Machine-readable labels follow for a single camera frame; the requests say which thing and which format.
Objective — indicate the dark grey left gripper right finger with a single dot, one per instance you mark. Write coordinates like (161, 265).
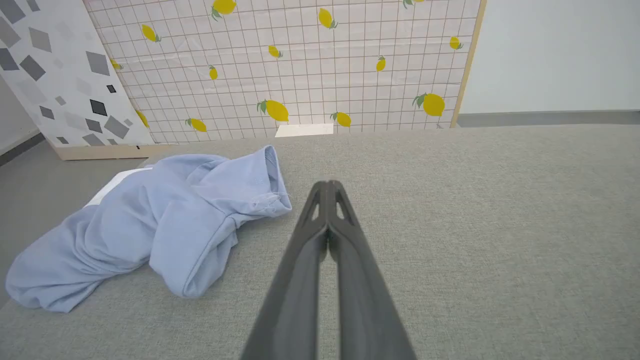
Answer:
(362, 290)

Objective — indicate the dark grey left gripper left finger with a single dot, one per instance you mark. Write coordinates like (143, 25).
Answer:
(295, 280)

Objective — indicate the light blue polo shirt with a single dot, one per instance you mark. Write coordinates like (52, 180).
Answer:
(190, 210)

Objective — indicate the grey fabric sofa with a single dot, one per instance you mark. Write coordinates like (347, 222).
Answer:
(480, 225)

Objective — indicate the white rectangular block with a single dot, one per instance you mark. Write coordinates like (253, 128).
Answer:
(304, 130)

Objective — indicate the grey terrazzo pattern panel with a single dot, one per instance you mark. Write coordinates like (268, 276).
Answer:
(65, 85)

